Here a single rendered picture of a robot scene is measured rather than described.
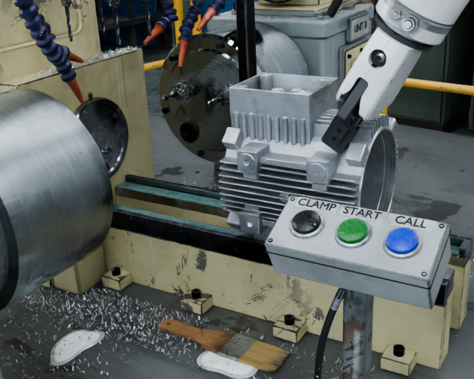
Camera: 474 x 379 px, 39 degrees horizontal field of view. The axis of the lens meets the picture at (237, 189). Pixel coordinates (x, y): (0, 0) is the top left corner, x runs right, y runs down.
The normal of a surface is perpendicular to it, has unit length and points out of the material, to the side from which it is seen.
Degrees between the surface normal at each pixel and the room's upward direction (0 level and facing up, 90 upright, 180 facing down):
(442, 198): 0
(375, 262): 26
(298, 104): 90
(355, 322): 90
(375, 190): 58
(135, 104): 90
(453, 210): 0
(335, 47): 90
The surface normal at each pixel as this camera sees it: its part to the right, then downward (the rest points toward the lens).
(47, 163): 0.70, -0.36
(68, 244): 0.83, 0.42
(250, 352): -0.05, -0.91
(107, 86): 0.86, 0.15
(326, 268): -0.43, 0.72
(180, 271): -0.51, 0.35
